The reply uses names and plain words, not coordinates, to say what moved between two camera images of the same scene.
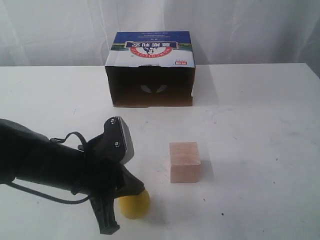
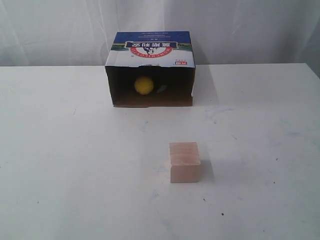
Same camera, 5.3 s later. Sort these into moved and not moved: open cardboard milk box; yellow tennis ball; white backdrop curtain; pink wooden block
Moved: yellow tennis ball
Not moved: open cardboard milk box; white backdrop curtain; pink wooden block
